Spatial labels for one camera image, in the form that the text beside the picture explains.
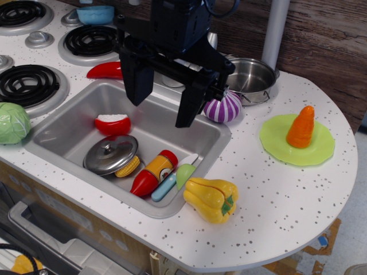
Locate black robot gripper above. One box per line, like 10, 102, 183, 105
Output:
114, 1, 236, 128

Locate orange toy carrot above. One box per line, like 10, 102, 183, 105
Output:
286, 105, 315, 148

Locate lime green plate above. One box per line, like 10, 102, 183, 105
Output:
259, 114, 335, 166

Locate grey toy faucet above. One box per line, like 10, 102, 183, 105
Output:
155, 32, 218, 101

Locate red toy chili pepper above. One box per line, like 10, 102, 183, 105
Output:
87, 61, 123, 80

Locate purple striped toy onion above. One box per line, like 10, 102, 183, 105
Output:
204, 90, 242, 123

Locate red white toy slice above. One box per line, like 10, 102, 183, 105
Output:
95, 114, 131, 136

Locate grey toy sink basin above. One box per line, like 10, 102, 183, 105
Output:
24, 80, 231, 218

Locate yellow toy corn cob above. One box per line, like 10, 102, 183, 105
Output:
114, 156, 140, 178

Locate stainless steel pot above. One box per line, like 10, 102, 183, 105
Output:
227, 57, 277, 106

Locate green toy fruit half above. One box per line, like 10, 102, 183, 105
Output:
176, 164, 196, 191

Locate black coil burner top middle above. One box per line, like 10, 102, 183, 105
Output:
58, 25, 119, 66

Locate black coil burner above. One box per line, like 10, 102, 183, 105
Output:
58, 25, 119, 66
1, 65, 69, 119
1, 1, 54, 36

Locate steel pot lid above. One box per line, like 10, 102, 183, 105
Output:
83, 135, 138, 175

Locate red yellow toy bottle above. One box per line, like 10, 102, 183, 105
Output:
130, 150, 178, 197

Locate blue plastic bowl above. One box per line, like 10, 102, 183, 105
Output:
76, 6, 115, 25

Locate grey stove knob rear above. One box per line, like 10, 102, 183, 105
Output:
61, 9, 84, 28

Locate grey stove knob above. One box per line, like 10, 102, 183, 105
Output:
61, 9, 84, 28
25, 30, 54, 49

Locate white vertical pole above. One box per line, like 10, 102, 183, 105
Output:
261, 0, 290, 70

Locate black coil burner lower left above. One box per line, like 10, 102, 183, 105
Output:
1, 65, 69, 119

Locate yellow toy bell pepper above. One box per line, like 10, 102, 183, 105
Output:
183, 178, 239, 224

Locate green toy cabbage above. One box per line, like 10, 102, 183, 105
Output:
1, 103, 31, 144

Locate black coil burner top left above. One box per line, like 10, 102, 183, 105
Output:
1, 1, 54, 36

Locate grey stove knob left edge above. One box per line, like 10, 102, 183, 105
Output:
0, 55, 14, 73

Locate yellow object bottom left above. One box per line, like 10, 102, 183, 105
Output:
11, 255, 34, 274

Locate black cable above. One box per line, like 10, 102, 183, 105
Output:
204, 0, 240, 19

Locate blue handled toy knife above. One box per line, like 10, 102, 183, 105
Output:
151, 153, 199, 203

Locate grey oven door handle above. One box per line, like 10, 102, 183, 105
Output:
8, 202, 95, 274

